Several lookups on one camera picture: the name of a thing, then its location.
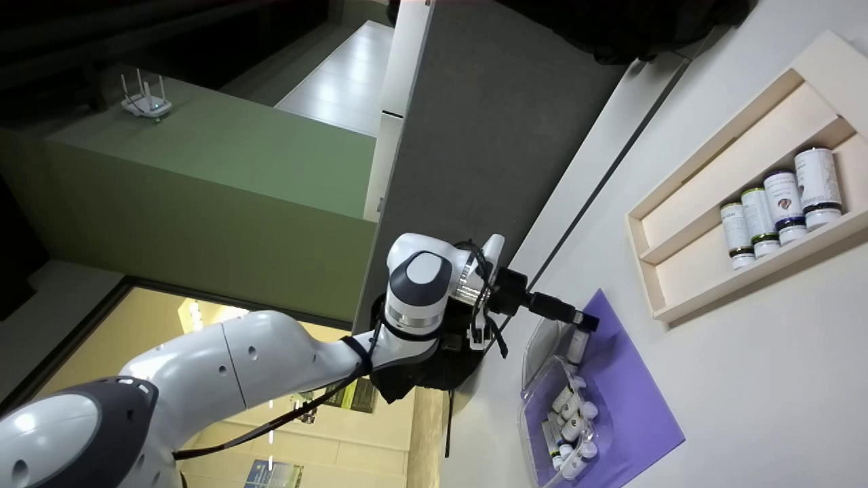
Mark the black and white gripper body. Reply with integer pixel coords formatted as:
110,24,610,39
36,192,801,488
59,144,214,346
452,232,530,349

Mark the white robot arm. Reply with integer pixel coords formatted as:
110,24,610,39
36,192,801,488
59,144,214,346
0,232,596,488

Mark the wooden shelf box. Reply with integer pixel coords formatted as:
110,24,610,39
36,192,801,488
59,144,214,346
629,32,868,325

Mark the purple paper sheet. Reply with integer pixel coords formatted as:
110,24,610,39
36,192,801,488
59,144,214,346
521,287,690,488

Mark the grey partition panel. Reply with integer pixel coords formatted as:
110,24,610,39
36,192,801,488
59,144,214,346
353,0,625,331

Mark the white bottle pale green label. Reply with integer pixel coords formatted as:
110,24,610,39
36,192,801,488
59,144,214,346
721,203,755,269

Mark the white bottle blue label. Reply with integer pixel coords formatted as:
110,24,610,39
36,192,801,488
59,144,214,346
766,170,805,243

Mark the green cabinet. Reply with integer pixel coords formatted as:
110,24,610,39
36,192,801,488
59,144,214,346
0,78,375,322

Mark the white bottle dark label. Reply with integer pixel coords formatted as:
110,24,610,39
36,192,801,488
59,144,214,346
794,147,843,231

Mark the white wifi router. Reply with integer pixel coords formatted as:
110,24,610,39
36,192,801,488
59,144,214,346
120,74,173,123

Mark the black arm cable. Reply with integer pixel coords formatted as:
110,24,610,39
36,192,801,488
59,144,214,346
172,322,383,460

